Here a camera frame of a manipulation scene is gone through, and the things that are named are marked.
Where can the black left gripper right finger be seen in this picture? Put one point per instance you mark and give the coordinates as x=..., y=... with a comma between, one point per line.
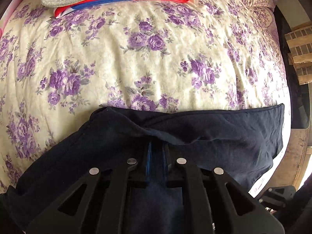
x=213, y=202

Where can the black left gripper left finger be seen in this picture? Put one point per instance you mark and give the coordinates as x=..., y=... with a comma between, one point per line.
x=99, y=201

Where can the dark navy pants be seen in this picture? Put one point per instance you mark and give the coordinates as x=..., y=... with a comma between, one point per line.
x=243, y=143

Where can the woven wooden chair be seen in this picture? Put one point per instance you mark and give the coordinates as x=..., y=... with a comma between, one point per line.
x=299, y=43

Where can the purple floral bed sheet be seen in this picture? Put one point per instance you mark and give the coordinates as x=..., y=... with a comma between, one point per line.
x=145, y=55

